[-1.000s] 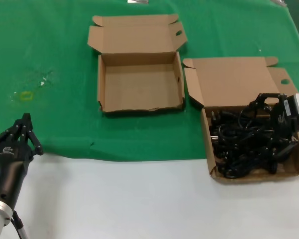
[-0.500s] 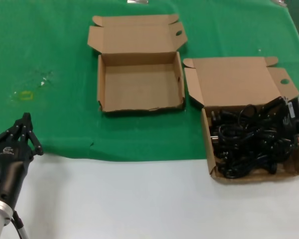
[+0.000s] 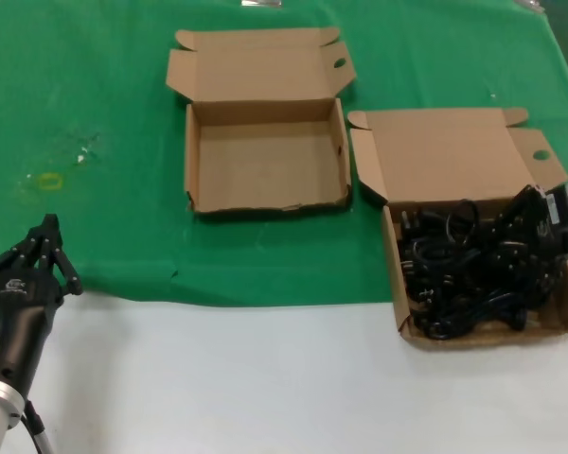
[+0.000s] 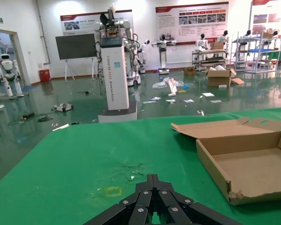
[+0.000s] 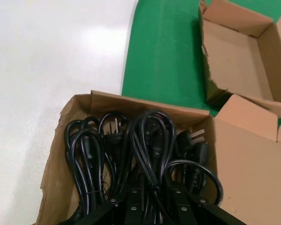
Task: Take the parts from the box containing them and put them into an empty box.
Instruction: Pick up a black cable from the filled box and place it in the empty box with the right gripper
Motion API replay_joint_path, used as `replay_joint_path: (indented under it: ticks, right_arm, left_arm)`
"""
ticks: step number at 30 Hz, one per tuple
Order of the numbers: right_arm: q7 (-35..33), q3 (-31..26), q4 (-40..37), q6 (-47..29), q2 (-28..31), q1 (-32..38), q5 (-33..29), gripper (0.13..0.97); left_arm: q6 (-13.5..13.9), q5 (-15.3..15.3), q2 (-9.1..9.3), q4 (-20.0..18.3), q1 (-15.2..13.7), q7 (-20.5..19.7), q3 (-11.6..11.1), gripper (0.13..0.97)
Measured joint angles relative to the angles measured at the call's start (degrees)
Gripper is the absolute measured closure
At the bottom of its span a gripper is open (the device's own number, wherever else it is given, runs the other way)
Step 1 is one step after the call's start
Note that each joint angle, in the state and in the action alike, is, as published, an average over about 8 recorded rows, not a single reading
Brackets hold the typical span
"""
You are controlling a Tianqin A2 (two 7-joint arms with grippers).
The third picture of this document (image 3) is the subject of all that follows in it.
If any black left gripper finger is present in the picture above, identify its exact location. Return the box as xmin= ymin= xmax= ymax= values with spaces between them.
xmin=0 ymin=214 xmax=54 ymax=281
xmin=39 ymin=214 xmax=84 ymax=298

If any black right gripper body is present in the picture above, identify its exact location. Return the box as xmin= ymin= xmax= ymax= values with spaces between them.
xmin=509 ymin=183 xmax=568 ymax=260

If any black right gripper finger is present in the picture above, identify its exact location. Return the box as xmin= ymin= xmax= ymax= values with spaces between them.
xmin=531 ymin=249 xmax=563 ymax=298
xmin=490 ymin=206 xmax=527 ymax=267

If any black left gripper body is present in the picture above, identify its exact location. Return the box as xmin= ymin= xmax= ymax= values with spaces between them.
xmin=0 ymin=263 xmax=65 ymax=394

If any black power cord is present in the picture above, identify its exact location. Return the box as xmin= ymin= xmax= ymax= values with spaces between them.
xmin=482 ymin=254 xmax=558 ymax=313
xmin=399 ymin=199 xmax=482 ymax=269
xmin=409 ymin=283 xmax=541 ymax=341

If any open brown cardboard box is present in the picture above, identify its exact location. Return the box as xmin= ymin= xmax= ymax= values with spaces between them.
xmin=165 ymin=26 xmax=359 ymax=221
xmin=347 ymin=107 xmax=568 ymax=352

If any green table cloth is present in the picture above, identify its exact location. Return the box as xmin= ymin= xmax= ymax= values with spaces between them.
xmin=0 ymin=0 xmax=568 ymax=309

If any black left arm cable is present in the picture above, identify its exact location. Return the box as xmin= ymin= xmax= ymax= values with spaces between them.
xmin=21 ymin=399 xmax=56 ymax=454

